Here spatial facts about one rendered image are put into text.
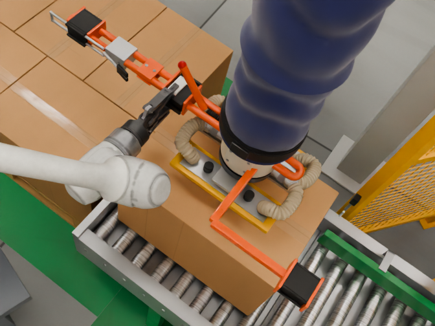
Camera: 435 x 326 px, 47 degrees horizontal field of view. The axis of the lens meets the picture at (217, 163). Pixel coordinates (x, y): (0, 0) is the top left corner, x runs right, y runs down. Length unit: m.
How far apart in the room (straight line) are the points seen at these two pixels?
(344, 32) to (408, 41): 2.84
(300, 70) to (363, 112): 2.24
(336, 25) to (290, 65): 0.13
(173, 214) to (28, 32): 1.25
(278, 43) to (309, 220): 0.81
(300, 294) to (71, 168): 0.59
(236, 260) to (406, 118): 1.20
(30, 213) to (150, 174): 1.53
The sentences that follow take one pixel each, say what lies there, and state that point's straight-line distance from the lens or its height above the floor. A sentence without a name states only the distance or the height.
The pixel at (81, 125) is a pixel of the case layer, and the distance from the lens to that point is 2.12.
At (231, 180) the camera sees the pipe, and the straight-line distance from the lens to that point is 1.38.
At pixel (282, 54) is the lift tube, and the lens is 0.91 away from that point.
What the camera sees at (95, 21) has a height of 1.23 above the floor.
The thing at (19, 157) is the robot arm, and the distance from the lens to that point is 1.06.
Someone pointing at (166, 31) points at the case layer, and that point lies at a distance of 2.43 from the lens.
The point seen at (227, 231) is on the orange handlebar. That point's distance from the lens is 1.22.
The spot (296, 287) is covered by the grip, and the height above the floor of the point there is 1.23.
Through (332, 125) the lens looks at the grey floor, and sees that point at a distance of 3.01.
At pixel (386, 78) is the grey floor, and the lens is 3.39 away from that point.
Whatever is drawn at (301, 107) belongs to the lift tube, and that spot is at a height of 1.52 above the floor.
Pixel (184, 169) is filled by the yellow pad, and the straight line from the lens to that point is 1.41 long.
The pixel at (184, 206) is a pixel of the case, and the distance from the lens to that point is 1.52.
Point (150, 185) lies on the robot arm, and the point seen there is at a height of 1.37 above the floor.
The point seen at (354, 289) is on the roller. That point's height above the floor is 0.55.
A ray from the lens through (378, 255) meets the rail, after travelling 2.06.
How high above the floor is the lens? 2.34
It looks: 61 degrees down
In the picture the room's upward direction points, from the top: 20 degrees clockwise
